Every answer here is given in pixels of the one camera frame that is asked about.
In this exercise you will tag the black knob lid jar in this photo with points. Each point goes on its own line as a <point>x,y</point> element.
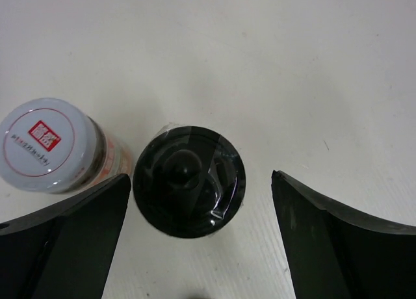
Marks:
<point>189,181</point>

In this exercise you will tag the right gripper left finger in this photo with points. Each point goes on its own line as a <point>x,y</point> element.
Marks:
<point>65,250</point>

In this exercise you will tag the white red lid jar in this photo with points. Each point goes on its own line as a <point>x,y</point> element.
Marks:
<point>50,146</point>

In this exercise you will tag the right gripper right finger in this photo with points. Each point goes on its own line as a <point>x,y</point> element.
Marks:
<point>336,251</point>

